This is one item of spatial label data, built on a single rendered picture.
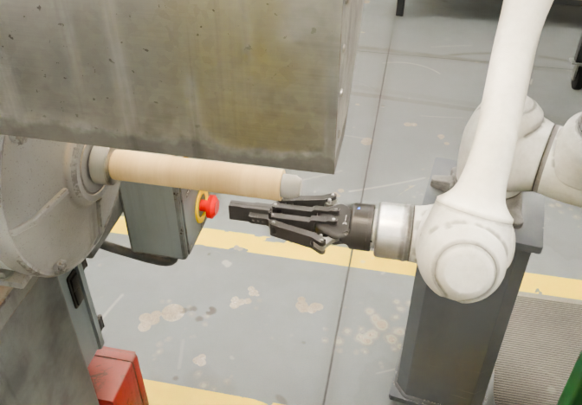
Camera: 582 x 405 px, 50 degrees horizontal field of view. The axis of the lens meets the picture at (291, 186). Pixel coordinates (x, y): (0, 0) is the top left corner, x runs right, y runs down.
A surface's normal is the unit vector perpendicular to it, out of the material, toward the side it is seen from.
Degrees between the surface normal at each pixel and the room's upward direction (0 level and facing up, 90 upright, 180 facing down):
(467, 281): 66
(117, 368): 0
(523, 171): 87
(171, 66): 90
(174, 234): 90
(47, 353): 90
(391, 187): 0
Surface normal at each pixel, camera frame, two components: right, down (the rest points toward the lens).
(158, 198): -0.20, 0.60
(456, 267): -0.20, 0.24
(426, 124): 0.00, -0.79
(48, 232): 0.94, 0.24
